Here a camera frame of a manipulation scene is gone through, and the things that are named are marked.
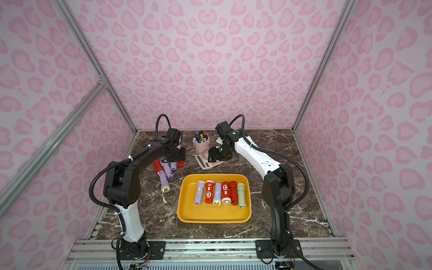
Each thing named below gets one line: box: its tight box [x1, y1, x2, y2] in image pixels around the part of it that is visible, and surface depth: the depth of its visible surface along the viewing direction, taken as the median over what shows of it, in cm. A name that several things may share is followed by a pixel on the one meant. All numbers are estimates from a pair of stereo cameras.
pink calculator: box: [194, 154, 224, 170], surface depth 102 cm
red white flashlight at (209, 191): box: [204, 180, 215, 205], surface depth 89 cm
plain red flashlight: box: [228, 180, 238, 206], surface depth 90 cm
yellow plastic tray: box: [176, 173, 252, 224], surface depth 87 cm
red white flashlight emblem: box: [221, 181, 232, 205], surface depth 88 cm
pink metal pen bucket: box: [194, 134, 210, 155], surface depth 105 cm
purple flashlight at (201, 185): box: [194, 180, 206, 206], surface depth 89 cm
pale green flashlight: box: [237, 182, 247, 208], surface depth 88 cm
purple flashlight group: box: [212, 182, 222, 207], surface depth 88 cm
